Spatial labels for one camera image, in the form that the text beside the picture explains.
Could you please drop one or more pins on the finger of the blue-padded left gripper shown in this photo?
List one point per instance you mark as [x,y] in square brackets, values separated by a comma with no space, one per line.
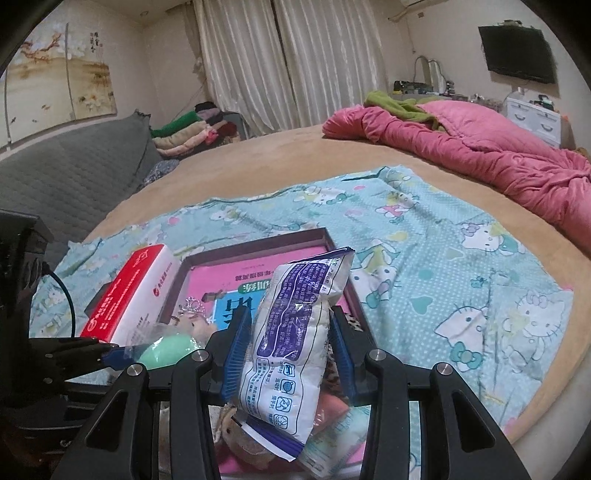
[61,359]

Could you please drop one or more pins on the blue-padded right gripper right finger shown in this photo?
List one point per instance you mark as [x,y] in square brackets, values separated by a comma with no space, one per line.
[368,377]

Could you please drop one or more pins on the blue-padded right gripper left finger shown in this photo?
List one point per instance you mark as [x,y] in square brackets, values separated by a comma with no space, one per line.
[220,363]

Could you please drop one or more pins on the green sponge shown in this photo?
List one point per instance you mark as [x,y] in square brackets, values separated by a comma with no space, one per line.
[161,346]

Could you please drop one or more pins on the purple white tissue pack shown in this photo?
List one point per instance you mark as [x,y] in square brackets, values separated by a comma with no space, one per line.
[287,353]

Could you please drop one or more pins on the green flower tissue pack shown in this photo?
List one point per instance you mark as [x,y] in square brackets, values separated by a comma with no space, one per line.
[327,452]

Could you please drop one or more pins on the leopard print scrunchie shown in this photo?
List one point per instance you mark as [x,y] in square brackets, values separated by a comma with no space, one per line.
[343,336]

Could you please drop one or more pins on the pink plush bunny toy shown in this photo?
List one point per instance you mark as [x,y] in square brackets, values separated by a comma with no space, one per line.
[189,317]

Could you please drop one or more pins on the pink item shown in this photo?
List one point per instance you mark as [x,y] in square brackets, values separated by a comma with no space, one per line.
[330,408]

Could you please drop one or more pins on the dark box with pink book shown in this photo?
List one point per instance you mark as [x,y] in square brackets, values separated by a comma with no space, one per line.
[228,277]

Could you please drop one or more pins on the red tissue pack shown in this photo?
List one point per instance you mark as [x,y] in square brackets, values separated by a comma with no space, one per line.
[132,303]

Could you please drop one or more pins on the Hello Kitty blue sheet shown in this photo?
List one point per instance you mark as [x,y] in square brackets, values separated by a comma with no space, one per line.
[438,279]

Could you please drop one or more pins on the grey quilted headboard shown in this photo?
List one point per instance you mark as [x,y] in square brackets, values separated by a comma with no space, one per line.
[74,179]

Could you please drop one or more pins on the dark floral cloth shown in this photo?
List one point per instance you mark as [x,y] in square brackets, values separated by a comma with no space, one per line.
[160,170]

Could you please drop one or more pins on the stack of folded clothes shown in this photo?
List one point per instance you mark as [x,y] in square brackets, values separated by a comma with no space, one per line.
[203,128]

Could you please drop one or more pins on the pink quilted duvet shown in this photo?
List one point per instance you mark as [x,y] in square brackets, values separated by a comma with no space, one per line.
[483,145]

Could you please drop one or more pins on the green cloth on duvet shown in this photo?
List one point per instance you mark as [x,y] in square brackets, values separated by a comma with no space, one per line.
[409,110]

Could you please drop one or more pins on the white pleated curtains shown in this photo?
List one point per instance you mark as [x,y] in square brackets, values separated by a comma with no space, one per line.
[284,65]

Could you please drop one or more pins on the white drawer cabinet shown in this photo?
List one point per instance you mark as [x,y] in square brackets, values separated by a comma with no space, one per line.
[543,123]

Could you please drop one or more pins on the wall painting panels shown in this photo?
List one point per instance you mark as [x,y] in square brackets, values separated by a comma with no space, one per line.
[57,76]

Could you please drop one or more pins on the black wall television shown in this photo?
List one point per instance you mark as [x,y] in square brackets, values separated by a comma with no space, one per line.
[517,51]

